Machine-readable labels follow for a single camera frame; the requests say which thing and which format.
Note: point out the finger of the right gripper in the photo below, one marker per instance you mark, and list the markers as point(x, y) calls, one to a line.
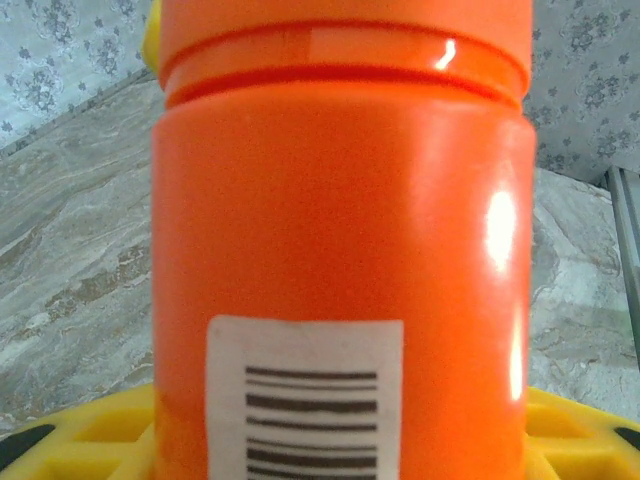
point(154, 35)

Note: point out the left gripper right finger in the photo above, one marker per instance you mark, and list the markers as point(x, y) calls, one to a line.
point(575, 440)

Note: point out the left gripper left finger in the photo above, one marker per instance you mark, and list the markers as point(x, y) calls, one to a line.
point(90, 440)

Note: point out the orange bottle cap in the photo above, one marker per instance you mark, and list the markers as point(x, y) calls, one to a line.
point(325, 20)

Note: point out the orange pill bottle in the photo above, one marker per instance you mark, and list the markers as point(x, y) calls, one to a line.
point(325, 225)

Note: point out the aluminium side rail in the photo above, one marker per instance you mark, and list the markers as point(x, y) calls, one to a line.
point(625, 240)

